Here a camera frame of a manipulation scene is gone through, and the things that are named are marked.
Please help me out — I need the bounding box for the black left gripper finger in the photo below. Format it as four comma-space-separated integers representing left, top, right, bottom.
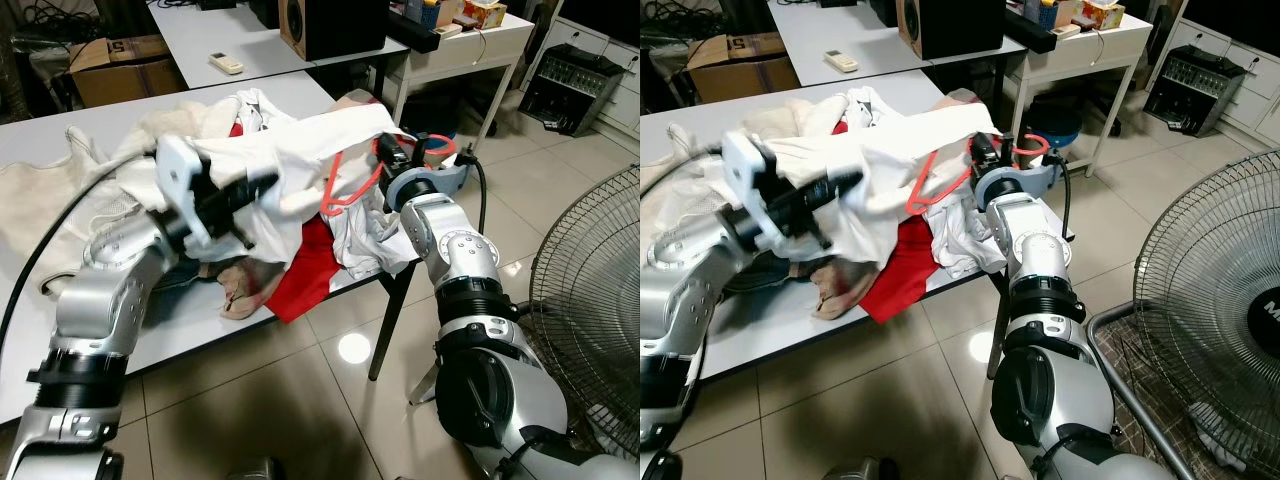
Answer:
812, 168, 867, 206
236, 170, 282, 204

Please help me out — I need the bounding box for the red plastic hanger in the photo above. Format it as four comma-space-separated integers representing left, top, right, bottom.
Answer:
905, 133, 1053, 216
320, 133, 463, 218

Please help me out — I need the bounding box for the blue plastic basin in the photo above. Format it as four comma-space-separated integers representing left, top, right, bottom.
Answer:
1030, 108, 1081, 151

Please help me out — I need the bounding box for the cream denim jacket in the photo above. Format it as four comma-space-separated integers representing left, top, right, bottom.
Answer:
0, 100, 241, 301
640, 100, 841, 216

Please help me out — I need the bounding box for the pink beige garment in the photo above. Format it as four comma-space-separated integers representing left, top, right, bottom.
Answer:
812, 260, 881, 321
220, 255, 293, 321

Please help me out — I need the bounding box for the red cloth garment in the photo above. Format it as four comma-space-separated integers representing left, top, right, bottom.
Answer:
858, 215, 941, 324
265, 215, 343, 324

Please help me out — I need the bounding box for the black soundbar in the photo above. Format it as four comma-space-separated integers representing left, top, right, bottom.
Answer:
1003, 8, 1061, 54
385, 8, 444, 54

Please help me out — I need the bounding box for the black wooden speaker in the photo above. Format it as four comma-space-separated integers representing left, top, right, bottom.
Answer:
897, 0, 1006, 61
278, 0, 390, 63

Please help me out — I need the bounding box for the white table with black legs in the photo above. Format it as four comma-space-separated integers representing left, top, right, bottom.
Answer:
640, 70, 1076, 386
0, 70, 426, 426

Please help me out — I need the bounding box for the brown cardboard box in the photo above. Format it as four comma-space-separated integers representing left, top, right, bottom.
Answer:
68, 35, 188, 109
690, 35, 801, 104

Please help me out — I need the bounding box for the light grey table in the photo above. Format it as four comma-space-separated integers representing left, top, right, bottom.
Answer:
768, 0, 1026, 86
150, 0, 401, 91

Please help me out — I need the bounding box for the white desk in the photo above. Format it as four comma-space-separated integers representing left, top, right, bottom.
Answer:
385, 12, 537, 156
1005, 12, 1154, 176

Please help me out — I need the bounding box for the yellow tissue box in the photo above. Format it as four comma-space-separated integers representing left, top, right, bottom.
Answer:
460, 0, 507, 29
1078, 0, 1126, 29

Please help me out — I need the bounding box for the black audio mixer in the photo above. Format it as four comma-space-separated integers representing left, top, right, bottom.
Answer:
1143, 45, 1251, 138
517, 42, 628, 138

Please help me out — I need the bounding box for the white low cabinet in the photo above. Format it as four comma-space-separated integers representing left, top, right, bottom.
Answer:
1165, 20, 1280, 141
548, 15, 641, 131

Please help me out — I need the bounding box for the black standing fan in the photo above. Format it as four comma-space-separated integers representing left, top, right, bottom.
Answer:
527, 165, 641, 461
1133, 150, 1280, 471

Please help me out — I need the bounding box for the grey robot leg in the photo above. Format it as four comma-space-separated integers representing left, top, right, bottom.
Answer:
820, 457, 898, 480

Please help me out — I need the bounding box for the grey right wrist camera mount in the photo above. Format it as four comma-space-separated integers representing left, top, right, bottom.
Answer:
975, 160, 1063, 201
385, 160, 473, 206

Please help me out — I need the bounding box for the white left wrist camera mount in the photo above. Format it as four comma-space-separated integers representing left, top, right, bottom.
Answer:
155, 135, 226, 251
722, 130, 791, 251

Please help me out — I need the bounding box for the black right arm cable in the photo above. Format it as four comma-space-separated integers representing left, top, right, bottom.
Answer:
455, 150, 489, 241
1050, 150, 1076, 236

